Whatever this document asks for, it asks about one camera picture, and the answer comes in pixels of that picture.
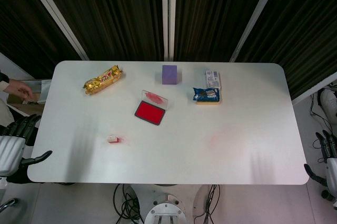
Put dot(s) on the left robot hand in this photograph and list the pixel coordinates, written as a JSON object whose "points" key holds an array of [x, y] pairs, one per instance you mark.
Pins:
{"points": [[10, 153]]}

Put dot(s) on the bystander bare hand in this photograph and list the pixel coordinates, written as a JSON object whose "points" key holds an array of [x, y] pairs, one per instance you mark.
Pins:
{"points": [[18, 87]]}

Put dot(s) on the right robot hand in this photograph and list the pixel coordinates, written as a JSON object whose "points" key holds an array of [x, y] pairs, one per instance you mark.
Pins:
{"points": [[332, 171]]}

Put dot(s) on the small white block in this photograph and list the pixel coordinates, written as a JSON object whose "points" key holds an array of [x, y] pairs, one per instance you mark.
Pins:
{"points": [[112, 139]]}

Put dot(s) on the round robot base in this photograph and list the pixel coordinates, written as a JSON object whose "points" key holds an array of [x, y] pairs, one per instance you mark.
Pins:
{"points": [[165, 211]]}

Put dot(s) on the grey plastic bag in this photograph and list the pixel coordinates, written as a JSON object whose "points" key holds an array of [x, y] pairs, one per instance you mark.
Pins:
{"points": [[37, 88]]}

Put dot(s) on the cardboard box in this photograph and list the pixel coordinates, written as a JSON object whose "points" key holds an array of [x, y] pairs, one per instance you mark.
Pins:
{"points": [[25, 107]]}

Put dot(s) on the black caster wheel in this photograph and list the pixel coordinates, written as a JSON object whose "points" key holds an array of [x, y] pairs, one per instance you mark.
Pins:
{"points": [[327, 195]]}

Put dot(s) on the chrome bar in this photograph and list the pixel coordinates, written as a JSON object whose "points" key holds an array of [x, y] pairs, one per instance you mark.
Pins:
{"points": [[8, 204]]}

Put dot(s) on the black curtain panel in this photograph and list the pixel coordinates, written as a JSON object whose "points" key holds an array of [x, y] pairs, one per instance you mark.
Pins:
{"points": [[113, 13], [216, 11], [23, 32], [308, 29]]}

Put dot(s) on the white sneaker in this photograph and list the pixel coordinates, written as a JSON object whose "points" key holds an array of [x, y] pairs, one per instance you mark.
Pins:
{"points": [[327, 101]]}

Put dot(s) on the gold snack packet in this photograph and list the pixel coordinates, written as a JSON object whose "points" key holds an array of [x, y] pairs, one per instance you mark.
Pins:
{"points": [[102, 80]]}

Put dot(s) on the red ink pad clear lid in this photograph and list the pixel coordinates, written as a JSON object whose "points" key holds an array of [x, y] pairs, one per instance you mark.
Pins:
{"points": [[148, 112]]}

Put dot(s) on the blue cookie packet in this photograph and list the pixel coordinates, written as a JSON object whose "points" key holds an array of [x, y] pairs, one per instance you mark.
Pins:
{"points": [[206, 94]]}

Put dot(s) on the white printed packet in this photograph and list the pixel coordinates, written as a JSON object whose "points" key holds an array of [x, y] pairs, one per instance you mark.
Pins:
{"points": [[212, 79]]}

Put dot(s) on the purple box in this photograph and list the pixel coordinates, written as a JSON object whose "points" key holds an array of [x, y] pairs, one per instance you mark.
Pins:
{"points": [[169, 75]]}

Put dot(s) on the white partition post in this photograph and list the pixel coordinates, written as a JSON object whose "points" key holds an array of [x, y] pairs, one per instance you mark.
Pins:
{"points": [[55, 15], [168, 15], [254, 16]]}

